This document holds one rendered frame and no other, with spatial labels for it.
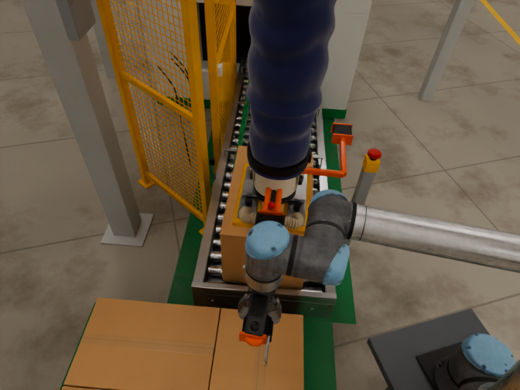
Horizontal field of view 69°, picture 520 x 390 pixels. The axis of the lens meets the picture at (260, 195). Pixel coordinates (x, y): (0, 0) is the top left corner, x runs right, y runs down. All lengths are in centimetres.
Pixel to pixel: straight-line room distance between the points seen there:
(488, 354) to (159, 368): 125
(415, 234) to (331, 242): 20
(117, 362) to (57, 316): 93
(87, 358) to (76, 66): 132
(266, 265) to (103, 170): 176
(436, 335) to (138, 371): 126
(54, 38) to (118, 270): 149
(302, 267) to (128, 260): 211
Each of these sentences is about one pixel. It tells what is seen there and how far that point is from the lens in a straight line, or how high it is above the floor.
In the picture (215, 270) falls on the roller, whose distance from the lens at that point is 201.
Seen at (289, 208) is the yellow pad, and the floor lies 114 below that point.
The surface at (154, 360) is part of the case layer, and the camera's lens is 185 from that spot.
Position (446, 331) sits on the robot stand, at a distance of 184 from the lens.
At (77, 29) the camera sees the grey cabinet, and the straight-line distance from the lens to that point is 194.
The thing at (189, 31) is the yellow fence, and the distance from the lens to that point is 186.
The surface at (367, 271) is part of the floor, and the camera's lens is 279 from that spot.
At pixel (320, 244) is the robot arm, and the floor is 161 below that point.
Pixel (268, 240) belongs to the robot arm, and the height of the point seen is 162.
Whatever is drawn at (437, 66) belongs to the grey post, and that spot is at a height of 40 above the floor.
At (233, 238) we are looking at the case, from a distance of 165.
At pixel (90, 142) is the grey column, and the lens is 232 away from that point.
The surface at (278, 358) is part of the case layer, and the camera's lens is 182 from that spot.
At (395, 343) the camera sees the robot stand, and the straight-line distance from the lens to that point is 173.
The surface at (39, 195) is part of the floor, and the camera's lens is 345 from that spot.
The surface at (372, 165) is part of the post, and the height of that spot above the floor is 98.
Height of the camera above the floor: 225
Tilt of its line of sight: 47 degrees down
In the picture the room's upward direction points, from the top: 4 degrees clockwise
